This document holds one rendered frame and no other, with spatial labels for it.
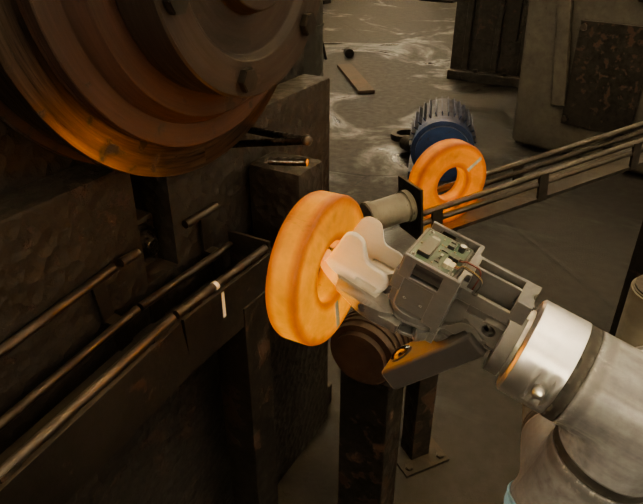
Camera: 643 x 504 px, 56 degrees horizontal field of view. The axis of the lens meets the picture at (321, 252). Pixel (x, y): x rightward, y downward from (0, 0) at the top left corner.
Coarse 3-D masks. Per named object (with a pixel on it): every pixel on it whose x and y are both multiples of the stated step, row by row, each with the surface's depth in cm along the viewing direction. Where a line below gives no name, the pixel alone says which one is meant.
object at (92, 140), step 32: (0, 0) 45; (0, 32) 45; (0, 64) 46; (32, 64) 48; (0, 96) 53; (32, 96) 49; (64, 96) 51; (64, 128) 52; (96, 128) 55; (96, 160) 56; (128, 160) 60; (160, 160) 64; (192, 160) 68
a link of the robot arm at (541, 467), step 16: (528, 432) 61; (544, 432) 59; (528, 448) 59; (544, 448) 55; (560, 448) 52; (528, 464) 57; (544, 464) 54; (560, 464) 52; (528, 480) 56; (544, 480) 53; (560, 480) 52; (576, 480) 50; (592, 480) 50; (512, 496) 58; (528, 496) 55; (544, 496) 53; (560, 496) 52; (576, 496) 51; (592, 496) 50; (608, 496) 49; (624, 496) 49
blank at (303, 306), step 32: (320, 192) 59; (288, 224) 55; (320, 224) 55; (352, 224) 62; (288, 256) 54; (320, 256) 57; (288, 288) 54; (320, 288) 63; (288, 320) 55; (320, 320) 60
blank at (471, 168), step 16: (448, 144) 106; (464, 144) 106; (432, 160) 105; (448, 160) 106; (464, 160) 108; (480, 160) 110; (416, 176) 106; (432, 176) 106; (464, 176) 111; (480, 176) 111; (432, 192) 108; (448, 192) 113; (464, 192) 111; (448, 208) 112
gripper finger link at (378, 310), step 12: (336, 288) 57; (348, 288) 56; (360, 288) 55; (348, 300) 56; (360, 300) 55; (372, 300) 54; (384, 300) 55; (360, 312) 55; (372, 312) 54; (384, 312) 54; (384, 324) 54; (396, 324) 54
